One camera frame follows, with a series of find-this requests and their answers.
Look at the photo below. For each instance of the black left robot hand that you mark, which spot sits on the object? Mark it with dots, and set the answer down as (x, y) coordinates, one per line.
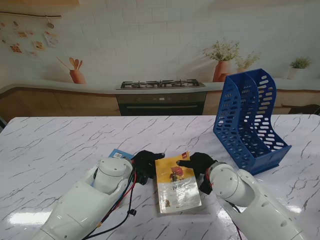
(146, 162)

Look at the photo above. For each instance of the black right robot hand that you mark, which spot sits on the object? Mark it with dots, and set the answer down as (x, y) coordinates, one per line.
(201, 162)

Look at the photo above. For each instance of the blue paperback book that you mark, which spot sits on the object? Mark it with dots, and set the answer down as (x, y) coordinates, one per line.
(117, 153)

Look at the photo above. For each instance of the yellow and white paperback book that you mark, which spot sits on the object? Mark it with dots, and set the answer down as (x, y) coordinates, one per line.
(177, 195)

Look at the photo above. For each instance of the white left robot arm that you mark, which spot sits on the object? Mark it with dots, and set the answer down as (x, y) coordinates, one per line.
(87, 205)

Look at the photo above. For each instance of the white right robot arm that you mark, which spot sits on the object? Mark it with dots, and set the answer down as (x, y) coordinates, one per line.
(245, 195)

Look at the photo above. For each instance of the blue perforated plastic file rack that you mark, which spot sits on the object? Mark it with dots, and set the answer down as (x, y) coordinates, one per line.
(230, 120)

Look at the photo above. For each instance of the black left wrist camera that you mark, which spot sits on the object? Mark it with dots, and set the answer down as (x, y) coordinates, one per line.
(143, 179)

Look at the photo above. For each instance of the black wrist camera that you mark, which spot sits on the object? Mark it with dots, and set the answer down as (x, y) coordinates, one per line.
(143, 179)
(205, 186)

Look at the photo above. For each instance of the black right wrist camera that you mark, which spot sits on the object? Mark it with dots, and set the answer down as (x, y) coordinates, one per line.
(205, 186)

